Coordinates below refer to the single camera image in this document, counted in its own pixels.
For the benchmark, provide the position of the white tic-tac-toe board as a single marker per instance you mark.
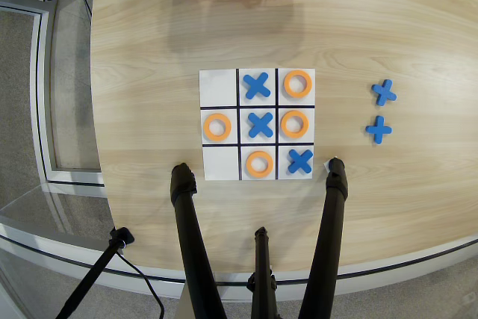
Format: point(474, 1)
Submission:
point(218, 87)

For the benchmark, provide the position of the blue foam cross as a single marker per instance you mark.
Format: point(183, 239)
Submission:
point(378, 130)
point(256, 86)
point(384, 92)
point(261, 125)
point(300, 161)

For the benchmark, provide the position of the small white paper tag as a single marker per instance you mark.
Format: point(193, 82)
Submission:
point(326, 166)

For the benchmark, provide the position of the thin black tripod leg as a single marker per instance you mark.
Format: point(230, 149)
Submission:
point(263, 278)

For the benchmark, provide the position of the black stand with clamp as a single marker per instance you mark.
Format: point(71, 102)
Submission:
point(93, 274)

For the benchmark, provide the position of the white metal frame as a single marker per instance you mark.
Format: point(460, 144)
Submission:
point(43, 110)

